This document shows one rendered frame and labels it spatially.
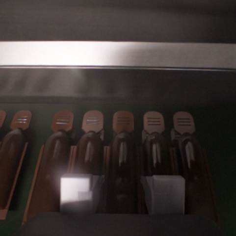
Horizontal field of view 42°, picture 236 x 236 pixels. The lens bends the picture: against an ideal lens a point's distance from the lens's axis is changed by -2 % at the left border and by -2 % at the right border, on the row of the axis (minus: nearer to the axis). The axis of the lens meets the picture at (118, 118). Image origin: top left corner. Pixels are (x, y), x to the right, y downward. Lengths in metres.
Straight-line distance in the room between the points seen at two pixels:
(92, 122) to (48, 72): 0.07
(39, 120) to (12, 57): 0.06
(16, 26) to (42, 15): 0.03
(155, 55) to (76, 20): 0.11
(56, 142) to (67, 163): 0.02
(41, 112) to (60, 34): 0.11
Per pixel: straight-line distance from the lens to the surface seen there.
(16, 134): 0.23
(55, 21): 0.34
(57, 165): 0.18
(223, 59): 0.26
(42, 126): 0.25
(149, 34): 0.33
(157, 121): 0.22
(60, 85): 0.26
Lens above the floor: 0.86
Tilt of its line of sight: 44 degrees down
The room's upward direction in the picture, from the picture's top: 3 degrees clockwise
